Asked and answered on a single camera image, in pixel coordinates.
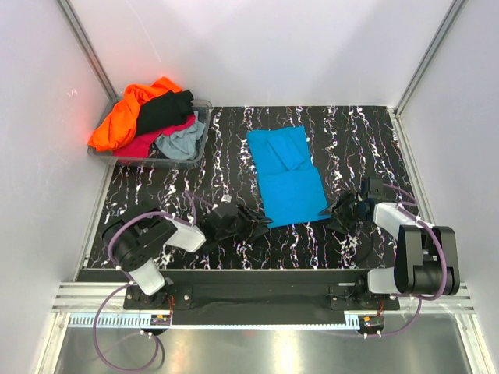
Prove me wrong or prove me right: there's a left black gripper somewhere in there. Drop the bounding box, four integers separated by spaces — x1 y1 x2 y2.
217 202 272 242

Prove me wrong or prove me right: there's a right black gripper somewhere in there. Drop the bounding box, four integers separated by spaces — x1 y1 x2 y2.
319 189 366 234

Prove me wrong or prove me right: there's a blue t shirt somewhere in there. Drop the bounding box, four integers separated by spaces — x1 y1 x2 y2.
247 126 329 228

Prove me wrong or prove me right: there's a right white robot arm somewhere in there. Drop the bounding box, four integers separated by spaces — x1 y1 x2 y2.
320 192 461 309

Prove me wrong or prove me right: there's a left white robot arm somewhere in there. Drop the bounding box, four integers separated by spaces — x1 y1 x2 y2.
101 202 273 309

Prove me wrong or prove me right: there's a grey t shirt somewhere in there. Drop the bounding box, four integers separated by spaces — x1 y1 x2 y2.
154 120 205 161

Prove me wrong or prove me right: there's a clear plastic bin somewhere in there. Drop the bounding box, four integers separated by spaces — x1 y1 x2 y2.
87 99 213 170

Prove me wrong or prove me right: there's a magenta t shirt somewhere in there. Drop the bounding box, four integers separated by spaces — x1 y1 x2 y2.
112 115 196 158

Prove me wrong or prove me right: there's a black t shirt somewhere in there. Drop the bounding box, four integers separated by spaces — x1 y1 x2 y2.
136 90 194 136

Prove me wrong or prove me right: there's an orange t shirt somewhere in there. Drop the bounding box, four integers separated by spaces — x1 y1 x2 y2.
87 77 182 152

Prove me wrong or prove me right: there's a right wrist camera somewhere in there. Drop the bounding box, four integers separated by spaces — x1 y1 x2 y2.
360 177 386 202

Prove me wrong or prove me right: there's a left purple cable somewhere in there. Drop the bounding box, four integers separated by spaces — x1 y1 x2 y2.
91 190 219 369

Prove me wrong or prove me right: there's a purple cable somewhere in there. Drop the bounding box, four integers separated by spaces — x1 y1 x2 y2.
91 190 219 369
319 182 449 340

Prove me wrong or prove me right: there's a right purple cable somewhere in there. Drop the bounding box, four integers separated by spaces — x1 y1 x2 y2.
319 182 449 340

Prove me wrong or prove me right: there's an aluminium frame rail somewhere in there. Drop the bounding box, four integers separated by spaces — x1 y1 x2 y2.
52 282 129 312

